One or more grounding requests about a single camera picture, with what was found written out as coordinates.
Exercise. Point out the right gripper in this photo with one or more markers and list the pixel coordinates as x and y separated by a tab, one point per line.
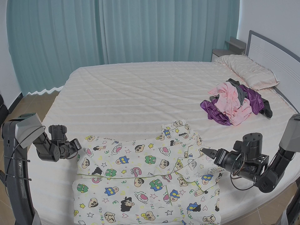
226	159

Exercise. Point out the bed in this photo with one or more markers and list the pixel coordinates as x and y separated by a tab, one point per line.
140	90

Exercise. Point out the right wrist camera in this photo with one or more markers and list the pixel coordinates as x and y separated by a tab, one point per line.
238	147

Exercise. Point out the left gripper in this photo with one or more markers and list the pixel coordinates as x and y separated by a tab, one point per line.
73	149

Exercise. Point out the pile of clothes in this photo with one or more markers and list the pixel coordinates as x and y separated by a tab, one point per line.
229	102

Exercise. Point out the blue-green curtain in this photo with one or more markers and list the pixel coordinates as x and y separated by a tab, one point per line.
140	20

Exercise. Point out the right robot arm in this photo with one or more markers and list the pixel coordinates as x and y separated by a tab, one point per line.
274	172

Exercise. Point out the grey bedside table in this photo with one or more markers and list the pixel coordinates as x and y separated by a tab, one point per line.
225	51

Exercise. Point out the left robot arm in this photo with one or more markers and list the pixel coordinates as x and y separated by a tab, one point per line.
18	172

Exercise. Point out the white printed pyjama top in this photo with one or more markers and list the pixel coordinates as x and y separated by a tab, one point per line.
140	184

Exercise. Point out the cream pillow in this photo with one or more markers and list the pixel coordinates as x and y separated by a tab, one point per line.
250	71

